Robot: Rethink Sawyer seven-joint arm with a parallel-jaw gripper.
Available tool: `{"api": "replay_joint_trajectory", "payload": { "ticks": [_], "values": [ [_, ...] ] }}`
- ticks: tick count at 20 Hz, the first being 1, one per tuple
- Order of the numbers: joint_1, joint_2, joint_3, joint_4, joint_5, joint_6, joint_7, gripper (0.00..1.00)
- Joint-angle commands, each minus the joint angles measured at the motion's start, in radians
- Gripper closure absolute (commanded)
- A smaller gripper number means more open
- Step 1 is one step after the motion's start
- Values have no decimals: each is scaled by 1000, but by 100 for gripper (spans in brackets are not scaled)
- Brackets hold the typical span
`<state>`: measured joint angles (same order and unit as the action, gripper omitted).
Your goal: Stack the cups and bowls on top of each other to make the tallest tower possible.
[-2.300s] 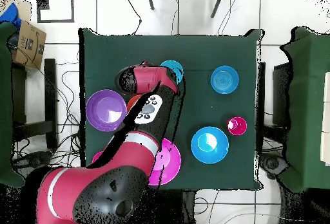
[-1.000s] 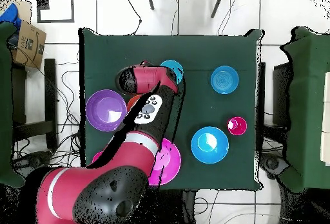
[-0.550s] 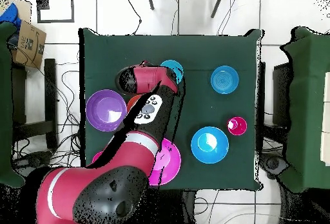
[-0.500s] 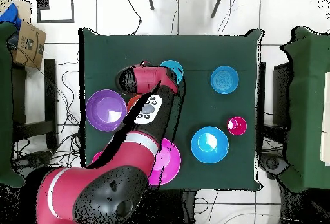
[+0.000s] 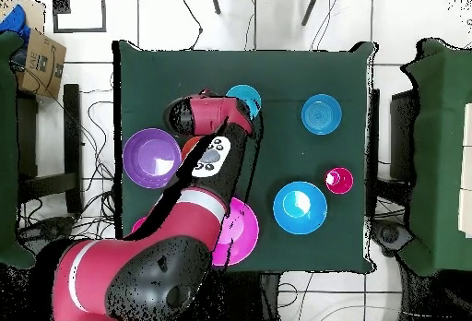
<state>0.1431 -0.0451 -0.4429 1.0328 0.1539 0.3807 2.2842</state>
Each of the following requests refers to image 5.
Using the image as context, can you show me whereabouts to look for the orange bowl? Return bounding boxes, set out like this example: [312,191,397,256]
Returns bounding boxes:
[181,136,203,161]

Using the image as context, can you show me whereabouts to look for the ribbed cyan bowl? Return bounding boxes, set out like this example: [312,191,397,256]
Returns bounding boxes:
[225,84,263,121]

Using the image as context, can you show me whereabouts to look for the wide purple bowl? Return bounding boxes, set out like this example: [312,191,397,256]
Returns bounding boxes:
[122,127,183,190]

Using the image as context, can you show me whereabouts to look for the flat-bottomed blue bowl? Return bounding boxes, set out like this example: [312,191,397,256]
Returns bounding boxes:
[301,93,343,137]

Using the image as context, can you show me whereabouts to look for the ribbed pink-red cup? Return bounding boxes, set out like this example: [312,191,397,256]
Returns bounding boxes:
[324,166,355,196]

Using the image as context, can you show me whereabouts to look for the large pink bowl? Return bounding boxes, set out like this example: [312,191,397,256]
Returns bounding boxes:
[211,196,260,268]

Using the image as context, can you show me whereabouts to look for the deep blue bowl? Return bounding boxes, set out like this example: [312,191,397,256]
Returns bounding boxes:
[272,181,328,236]

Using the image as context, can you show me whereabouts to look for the dark green table cloth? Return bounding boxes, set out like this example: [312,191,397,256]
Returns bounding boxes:
[112,39,379,274]

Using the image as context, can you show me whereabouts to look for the small crimson bowl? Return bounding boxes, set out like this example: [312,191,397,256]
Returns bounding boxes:
[131,216,148,234]

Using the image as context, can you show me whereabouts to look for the black wooden bench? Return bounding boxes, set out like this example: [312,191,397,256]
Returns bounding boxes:
[16,83,84,215]

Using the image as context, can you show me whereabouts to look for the grey black equipment base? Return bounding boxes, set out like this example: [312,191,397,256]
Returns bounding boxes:
[18,215,77,252]
[372,220,414,257]

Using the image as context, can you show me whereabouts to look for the green cloth covered table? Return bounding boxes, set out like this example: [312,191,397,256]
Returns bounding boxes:
[0,30,36,270]
[399,38,472,278]

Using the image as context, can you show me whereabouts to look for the cardboard box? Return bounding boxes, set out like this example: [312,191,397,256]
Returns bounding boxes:
[16,29,67,100]

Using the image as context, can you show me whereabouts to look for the white box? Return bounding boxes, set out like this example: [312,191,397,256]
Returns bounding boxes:
[457,101,472,239]

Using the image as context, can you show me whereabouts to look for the blue bag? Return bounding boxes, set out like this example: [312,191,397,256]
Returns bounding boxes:
[0,3,31,42]

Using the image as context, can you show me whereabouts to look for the black floor cable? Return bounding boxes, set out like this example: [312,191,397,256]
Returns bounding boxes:
[179,0,205,52]

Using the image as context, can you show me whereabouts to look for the black square floor frame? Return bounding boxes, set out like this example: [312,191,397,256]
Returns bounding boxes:
[52,0,107,34]

